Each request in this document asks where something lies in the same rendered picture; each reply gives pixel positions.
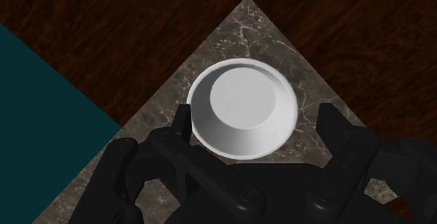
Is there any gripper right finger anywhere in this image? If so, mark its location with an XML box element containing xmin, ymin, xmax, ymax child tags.
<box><xmin>303</xmin><ymin>102</ymin><xmax>437</xmax><ymax>224</ymax></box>

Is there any teal rug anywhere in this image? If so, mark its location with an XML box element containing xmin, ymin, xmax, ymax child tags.
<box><xmin>0</xmin><ymin>23</ymin><xmax>123</xmax><ymax>224</ymax></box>

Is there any marble top table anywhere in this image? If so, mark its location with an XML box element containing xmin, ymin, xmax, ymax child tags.
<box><xmin>32</xmin><ymin>0</ymin><xmax>399</xmax><ymax>224</ymax></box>

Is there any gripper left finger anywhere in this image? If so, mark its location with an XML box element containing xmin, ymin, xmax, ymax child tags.
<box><xmin>67</xmin><ymin>104</ymin><xmax>266</xmax><ymax>224</ymax></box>

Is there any white bowl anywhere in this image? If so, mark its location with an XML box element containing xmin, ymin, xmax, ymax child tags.
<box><xmin>186</xmin><ymin>57</ymin><xmax>300</xmax><ymax>161</ymax></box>

